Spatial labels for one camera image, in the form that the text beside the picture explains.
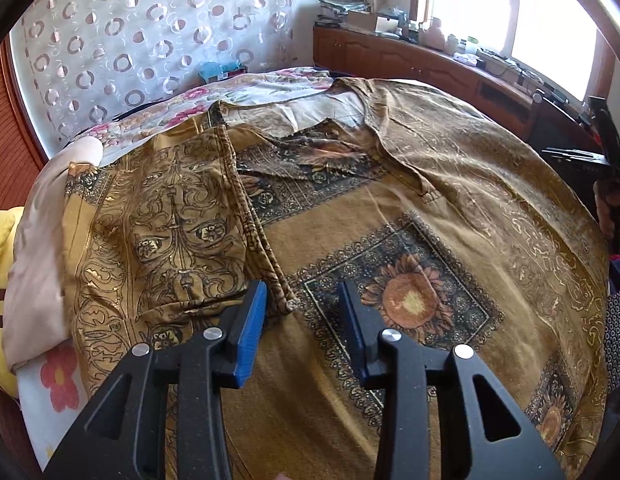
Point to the wooden window cabinet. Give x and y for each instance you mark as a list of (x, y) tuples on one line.
[(390, 57)]

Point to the person's right hand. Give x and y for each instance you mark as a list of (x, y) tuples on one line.
[(602, 210)]

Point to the pale pink pillow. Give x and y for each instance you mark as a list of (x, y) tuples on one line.
[(35, 260)]

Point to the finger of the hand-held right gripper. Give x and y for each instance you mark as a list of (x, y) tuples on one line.
[(575, 156), (604, 127)]

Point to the yellow striped plush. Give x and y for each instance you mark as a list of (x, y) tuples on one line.
[(0, 260)]

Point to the wooden headboard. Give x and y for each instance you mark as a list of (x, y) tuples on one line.
[(15, 125)]

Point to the cardboard box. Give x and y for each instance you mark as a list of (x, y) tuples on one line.
[(370, 21)]

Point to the pile of folded fabric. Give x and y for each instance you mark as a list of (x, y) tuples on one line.
[(342, 10)]

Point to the white circle-pattern lace curtain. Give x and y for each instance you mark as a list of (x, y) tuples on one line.
[(140, 35)]

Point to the brown patterned shirt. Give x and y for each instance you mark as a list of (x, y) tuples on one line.
[(315, 225)]

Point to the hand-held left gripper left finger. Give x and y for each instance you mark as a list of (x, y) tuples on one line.
[(250, 340)]

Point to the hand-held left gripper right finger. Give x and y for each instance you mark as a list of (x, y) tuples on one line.
[(352, 330)]

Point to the white floral bed sheet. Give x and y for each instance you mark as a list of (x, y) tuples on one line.
[(285, 91)]

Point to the small blue box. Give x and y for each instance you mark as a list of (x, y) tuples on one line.
[(217, 71)]

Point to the bright window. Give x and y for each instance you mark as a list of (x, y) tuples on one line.
[(540, 20)]

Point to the dark polka dot cloth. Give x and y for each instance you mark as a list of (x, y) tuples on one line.
[(617, 340)]

